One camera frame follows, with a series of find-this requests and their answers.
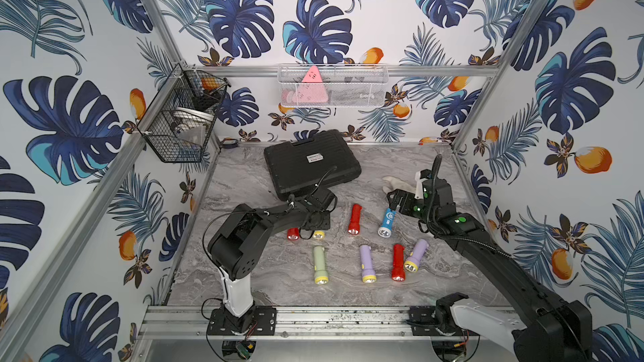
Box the blue flashlight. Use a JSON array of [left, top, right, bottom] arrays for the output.
[[377, 208, 397, 238]]

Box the red flashlight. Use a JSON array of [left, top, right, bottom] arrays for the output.
[[347, 204, 362, 236], [391, 244, 406, 282], [287, 228, 300, 241]]

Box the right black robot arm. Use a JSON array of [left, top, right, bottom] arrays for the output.
[[386, 156, 593, 361]]

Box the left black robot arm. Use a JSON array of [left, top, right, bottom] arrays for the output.
[[201, 166, 337, 326]]

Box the purple flashlight right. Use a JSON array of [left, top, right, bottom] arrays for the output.
[[404, 239, 429, 273]]

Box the purple flashlight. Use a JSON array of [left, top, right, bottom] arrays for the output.
[[404, 239, 429, 273], [359, 245, 377, 283]]

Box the red flashlight front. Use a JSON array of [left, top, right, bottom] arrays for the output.
[[391, 244, 406, 282]]

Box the green flashlight front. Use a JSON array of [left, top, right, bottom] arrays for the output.
[[313, 246, 329, 285]]

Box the purple flashlight front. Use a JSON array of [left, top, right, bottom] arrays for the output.
[[359, 245, 377, 283]]

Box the white work glove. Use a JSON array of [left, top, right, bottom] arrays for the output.
[[382, 176, 416, 194]]

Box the black plastic tool case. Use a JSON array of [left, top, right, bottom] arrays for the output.
[[263, 130, 362, 200]]

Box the dark tape roll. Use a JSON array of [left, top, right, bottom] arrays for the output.
[[221, 138, 239, 149]]

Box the pink triangle item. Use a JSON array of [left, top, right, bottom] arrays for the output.
[[293, 65, 329, 105]]

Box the clear wall shelf basket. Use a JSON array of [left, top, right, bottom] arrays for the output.
[[277, 65, 389, 108]]

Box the black wire basket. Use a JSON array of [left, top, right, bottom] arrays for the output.
[[136, 65, 231, 164]]

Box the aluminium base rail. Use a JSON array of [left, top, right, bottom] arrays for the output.
[[139, 300, 526, 340]]

